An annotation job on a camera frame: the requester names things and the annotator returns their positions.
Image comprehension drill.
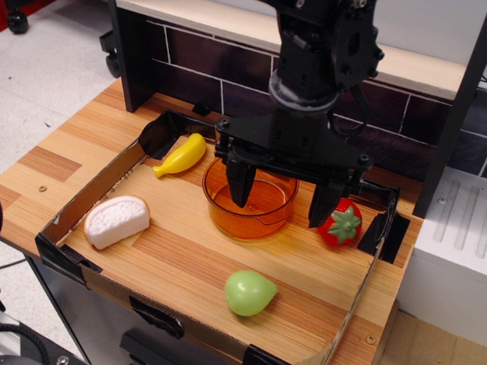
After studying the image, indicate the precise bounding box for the green toy pear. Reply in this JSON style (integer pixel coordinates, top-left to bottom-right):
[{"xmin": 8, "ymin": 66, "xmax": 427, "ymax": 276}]
[{"xmin": 224, "ymin": 270, "xmax": 278, "ymax": 317}]

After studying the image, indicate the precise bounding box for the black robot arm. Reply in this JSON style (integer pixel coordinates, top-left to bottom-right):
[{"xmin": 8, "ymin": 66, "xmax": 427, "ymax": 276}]
[{"xmin": 215, "ymin": 1, "xmax": 384, "ymax": 227}]

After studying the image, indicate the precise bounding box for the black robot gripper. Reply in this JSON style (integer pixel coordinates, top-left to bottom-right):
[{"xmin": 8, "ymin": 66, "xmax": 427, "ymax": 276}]
[{"xmin": 215, "ymin": 97, "xmax": 372, "ymax": 228}]

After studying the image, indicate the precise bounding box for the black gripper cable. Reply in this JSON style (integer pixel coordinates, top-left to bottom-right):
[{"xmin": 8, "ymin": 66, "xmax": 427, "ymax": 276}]
[{"xmin": 326, "ymin": 84, "xmax": 371, "ymax": 137}]

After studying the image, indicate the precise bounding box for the cardboard fence with black tape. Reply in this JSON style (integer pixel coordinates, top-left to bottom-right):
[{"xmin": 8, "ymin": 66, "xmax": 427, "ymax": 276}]
[{"xmin": 36, "ymin": 110, "xmax": 415, "ymax": 364}]

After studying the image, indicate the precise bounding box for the red toy strawberry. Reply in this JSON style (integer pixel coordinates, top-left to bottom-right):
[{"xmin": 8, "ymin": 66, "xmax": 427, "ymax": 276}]
[{"xmin": 317, "ymin": 198, "xmax": 362, "ymax": 246}]

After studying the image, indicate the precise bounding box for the white toy sink unit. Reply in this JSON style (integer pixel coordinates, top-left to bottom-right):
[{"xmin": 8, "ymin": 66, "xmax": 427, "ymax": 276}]
[{"xmin": 397, "ymin": 168, "xmax": 486, "ymax": 346}]

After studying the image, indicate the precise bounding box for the yellow toy banana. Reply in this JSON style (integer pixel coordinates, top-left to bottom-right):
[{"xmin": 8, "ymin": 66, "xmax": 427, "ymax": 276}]
[{"xmin": 153, "ymin": 133, "xmax": 206, "ymax": 178}]

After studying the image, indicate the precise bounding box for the white toy sushi piece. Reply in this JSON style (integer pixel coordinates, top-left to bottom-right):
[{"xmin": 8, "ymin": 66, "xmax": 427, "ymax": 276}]
[{"xmin": 84, "ymin": 195, "xmax": 151, "ymax": 249}]

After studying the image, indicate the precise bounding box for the dark brick pattern backsplash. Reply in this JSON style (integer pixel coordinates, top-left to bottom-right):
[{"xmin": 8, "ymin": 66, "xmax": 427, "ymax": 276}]
[{"xmin": 146, "ymin": 17, "xmax": 452, "ymax": 181}]

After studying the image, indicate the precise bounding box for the orange transparent plastic pot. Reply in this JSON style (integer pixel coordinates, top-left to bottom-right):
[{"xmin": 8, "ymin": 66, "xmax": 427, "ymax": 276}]
[{"xmin": 202, "ymin": 158, "xmax": 299, "ymax": 240}]

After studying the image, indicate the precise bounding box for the black caster wheel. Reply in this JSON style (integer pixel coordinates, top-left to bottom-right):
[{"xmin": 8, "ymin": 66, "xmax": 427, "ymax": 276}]
[
  {"xmin": 99, "ymin": 30, "xmax": 120, "ymax": 78},
  {"xmin": 7, "ymin": 9, "xmax": 29, "ymax": 34}
]

